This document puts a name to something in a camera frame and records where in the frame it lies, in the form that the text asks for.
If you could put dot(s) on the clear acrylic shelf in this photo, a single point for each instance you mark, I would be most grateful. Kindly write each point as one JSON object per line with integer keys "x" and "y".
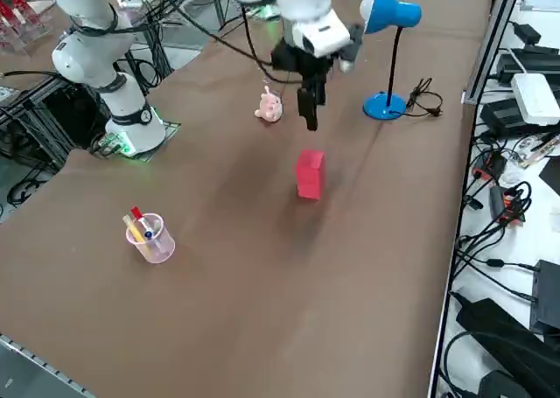
{"x": 26, "y": 35}

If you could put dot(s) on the blue desk lamp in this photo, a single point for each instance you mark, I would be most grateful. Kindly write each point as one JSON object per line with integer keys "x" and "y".
{"x": 385, "y": 107}

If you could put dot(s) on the black rectangular box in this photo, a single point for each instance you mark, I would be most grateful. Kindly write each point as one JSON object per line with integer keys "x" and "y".
{"x": 547, "y": 297}

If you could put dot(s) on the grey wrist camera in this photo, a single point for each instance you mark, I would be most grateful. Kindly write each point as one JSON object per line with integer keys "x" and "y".
{"x": 352, "y": 43}

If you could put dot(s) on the red-capped marker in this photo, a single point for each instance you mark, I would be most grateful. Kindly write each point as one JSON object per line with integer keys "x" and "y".
{"x": 136, "y": 212}

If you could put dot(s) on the silver aluminium frame post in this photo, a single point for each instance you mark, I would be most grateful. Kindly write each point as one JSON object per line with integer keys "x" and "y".
{"x": 492, "y": 43}

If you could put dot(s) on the clear pink plastic cup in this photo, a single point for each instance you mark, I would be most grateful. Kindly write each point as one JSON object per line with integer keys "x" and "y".
{"x": 162, "y": 251}

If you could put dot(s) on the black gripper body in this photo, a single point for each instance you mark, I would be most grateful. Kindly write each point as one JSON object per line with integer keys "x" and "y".
{"x": 306, "y": 67}

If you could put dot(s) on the red rectangular block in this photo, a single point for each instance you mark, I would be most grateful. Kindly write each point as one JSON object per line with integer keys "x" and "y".
{"x": 310, "y": 179}

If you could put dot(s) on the yellow pen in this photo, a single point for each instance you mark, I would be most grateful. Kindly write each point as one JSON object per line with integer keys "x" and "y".
{"x": 131, "y": 229}

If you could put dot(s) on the pink plush toy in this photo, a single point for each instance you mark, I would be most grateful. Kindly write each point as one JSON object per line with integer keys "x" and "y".
{"x": 269, "y": 107}

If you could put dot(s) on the black power brick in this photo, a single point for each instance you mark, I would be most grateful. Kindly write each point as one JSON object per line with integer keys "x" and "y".
{"x": 503, "y": 116}

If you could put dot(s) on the blue-capped white marker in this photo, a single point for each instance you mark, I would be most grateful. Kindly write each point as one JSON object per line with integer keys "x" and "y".
{"x": 148, "y": 233}

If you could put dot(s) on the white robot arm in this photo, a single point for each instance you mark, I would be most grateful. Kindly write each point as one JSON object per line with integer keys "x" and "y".
{"x": 127, "y": 105}

